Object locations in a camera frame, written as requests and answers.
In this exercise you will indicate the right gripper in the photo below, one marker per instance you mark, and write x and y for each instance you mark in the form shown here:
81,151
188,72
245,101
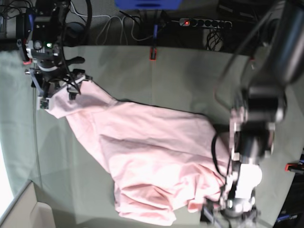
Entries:
49,88

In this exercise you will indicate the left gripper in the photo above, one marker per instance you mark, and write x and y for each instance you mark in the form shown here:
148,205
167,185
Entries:
236,206

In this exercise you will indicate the pink t-shirt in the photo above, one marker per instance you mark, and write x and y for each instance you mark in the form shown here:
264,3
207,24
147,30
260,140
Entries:
159,159

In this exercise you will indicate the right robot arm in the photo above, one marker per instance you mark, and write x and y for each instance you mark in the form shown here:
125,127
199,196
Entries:
45,46

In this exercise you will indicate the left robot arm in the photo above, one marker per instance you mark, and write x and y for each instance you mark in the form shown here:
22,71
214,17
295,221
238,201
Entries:
257,109

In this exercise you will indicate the left orange black clamp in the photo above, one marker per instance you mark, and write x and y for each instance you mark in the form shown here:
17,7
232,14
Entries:
23,54

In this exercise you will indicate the orange black clamp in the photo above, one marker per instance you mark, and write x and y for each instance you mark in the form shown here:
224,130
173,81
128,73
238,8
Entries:
23,54
297,167
153,54

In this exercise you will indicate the green table cloth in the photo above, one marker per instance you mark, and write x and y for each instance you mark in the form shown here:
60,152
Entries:
38,147

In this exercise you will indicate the round black stool base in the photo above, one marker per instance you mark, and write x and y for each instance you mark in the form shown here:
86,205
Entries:
74,35

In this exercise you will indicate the right orange black clamp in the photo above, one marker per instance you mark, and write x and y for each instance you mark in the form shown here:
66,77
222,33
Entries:
297,167

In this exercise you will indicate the middle orange black clamp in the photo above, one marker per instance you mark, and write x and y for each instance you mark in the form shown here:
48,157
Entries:
153,54

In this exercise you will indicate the blue plastic box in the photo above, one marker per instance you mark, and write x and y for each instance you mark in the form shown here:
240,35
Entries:
148,4

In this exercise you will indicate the beige cardboard box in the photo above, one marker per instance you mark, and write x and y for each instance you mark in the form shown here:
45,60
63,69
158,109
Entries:
25,211

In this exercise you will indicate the black power strip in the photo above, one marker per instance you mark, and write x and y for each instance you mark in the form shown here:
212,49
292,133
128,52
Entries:
205,23

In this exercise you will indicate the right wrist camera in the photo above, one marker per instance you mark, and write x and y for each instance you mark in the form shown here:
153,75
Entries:
44,103

